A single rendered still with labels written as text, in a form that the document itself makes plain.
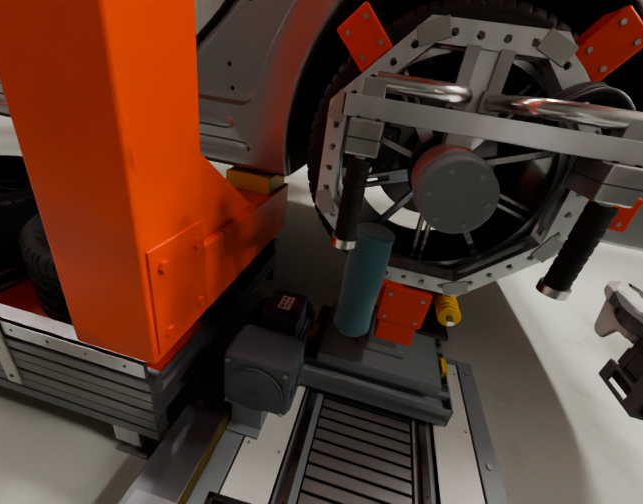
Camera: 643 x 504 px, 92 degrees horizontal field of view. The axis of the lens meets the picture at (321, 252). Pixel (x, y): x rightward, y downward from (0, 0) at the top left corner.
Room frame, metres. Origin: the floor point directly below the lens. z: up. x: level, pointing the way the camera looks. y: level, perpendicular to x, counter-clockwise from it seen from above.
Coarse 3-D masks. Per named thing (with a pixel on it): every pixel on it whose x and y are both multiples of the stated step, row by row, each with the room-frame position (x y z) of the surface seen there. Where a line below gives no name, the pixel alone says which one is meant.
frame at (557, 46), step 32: (416, 32) 0.68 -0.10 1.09; (448, 32) 0.67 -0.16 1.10; (480, 32) 0.70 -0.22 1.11; (512, 32) 0.66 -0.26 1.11; (544, 32) 0.65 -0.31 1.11; (384, 64) 0.69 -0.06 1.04; (544, 64) 0.67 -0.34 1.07; (576, 64) 0.64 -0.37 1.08; (576, 128) 0.64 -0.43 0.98; (320, 192) 0.70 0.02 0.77; (544, 224) 0.67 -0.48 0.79; (512, 256) 0.63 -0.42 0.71; (544, 256) 0.62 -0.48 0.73; (448, 288) 0.64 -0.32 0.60
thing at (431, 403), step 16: (320, 320) 0.97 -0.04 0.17; (320, 336) 0.90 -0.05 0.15; (304, 352) 0.78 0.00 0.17; (304, 368) 0.72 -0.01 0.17; (320, 368) 0.75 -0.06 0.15; (336, 368) 0.75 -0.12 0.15; (304, 384) 0.71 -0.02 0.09; (320, 384) 0.71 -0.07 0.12; (336, 384) 0.70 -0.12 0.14; (352, 384) 0.69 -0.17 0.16; (368, 384) 0.71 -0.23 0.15; (384, 384) 0.72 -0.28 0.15; (448, 384) 0.75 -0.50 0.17; (368, 400) 0.68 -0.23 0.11; (384, 400) 0.67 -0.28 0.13; (400, 400) 0.67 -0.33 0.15; (416, 400) 0.66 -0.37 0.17; (432, 400) 0.69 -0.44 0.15; (448, 400) 0.69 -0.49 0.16; (416, 416) 0.66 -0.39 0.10; (432, 416) 0.65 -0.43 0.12; (448, 416) 0.64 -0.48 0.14
